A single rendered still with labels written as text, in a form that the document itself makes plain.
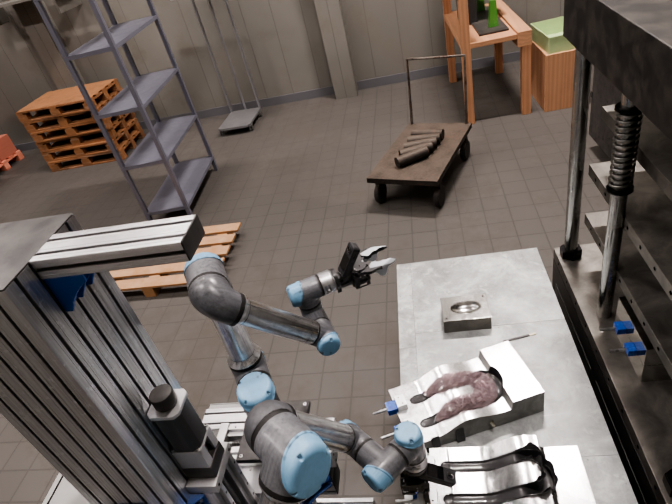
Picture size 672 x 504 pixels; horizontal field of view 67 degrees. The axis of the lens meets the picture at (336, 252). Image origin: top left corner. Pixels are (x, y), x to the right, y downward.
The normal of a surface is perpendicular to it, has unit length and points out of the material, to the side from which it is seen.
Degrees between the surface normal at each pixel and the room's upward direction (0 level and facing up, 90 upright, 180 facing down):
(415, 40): 90
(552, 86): 90
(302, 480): 84
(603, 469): 0
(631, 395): 0
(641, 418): 0
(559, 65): 90
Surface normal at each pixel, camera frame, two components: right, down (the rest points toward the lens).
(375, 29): -0.09, 0.61
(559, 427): -0.21, -0.78
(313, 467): 0.68, 0.21
